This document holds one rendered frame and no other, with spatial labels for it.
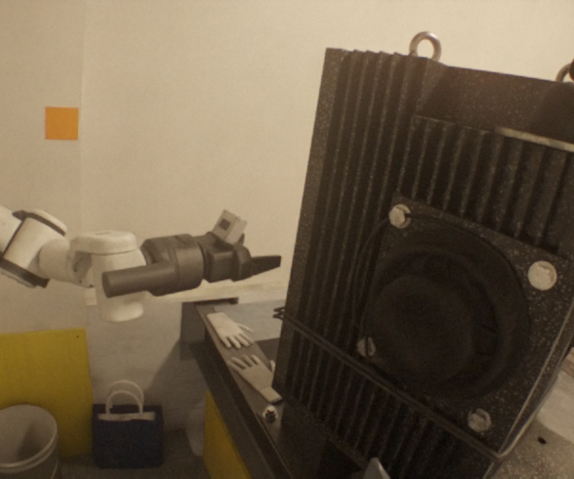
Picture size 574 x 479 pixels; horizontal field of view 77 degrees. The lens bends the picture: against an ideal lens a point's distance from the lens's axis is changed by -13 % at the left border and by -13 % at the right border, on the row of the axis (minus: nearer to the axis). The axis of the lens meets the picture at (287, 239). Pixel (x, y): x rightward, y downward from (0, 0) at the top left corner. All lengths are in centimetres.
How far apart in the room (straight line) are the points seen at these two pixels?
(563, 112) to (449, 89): 22
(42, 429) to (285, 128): 149
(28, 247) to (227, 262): 36
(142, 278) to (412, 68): 49
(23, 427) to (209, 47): 157
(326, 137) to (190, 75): 81
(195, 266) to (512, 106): 52
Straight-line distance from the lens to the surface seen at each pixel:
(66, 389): 177
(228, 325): 155
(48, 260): 74
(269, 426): 118
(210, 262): 63
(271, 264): 67
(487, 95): 68
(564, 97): 56
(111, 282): 54
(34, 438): 187
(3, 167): 141
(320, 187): 75
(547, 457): 106
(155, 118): 144
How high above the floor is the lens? 152
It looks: 20 degrees down
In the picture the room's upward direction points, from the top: 9 degrees clockwise
